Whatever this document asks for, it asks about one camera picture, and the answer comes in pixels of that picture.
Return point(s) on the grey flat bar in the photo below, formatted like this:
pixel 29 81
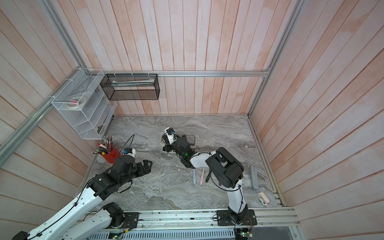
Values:
pixel 254 178

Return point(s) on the pink white small device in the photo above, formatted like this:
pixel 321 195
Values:
pixel 263 198

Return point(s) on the black mesh basket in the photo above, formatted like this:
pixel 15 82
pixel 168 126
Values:
pixel 127 87

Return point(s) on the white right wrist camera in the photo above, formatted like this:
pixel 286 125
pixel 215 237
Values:
pixel 169 136

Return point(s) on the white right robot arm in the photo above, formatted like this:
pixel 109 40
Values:
pixel 222 165

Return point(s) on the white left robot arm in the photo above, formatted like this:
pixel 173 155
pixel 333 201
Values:
pixel 64 224

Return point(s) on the white wire mesh shelf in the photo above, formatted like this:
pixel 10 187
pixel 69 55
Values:
pixel 93 119

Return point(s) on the pens in red cup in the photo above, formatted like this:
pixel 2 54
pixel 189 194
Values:
pixel 106 147

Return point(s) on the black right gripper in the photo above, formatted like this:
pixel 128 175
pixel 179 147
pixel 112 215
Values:
pixel 168 149

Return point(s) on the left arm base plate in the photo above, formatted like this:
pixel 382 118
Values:
pixel 130 220

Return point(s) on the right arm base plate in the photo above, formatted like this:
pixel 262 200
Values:
pixel 228 217

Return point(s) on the red pencil cup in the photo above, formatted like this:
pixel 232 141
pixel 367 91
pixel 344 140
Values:
pixel 112 156

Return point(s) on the cream toothbrush holder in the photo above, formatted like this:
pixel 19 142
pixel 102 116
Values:
pixel 190 139

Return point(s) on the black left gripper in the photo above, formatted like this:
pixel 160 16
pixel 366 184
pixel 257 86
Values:
pixel 147 169

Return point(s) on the tape roll on shelf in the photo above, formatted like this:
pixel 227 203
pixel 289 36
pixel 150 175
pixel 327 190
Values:
pixel 75 102

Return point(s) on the black toothbrush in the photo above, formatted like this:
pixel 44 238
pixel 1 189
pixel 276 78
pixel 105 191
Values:
pixel 208 176

